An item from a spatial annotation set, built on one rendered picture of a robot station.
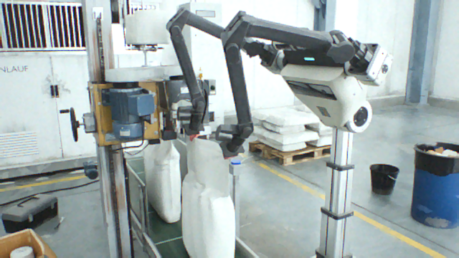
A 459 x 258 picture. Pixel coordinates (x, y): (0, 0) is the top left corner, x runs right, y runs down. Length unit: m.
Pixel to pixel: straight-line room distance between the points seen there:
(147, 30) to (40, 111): 3.06
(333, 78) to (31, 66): 3.69
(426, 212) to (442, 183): 0.30
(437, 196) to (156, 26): 2.65
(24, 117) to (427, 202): 4.21
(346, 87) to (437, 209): 2.16
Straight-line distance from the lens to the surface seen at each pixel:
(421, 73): 10.15
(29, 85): 4.60
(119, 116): 1.74
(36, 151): 4.73
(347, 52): 1.29
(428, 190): 3.45
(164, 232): 2.36
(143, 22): 1.74
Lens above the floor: 1.52
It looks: 14 degrees down
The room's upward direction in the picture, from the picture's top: straight up
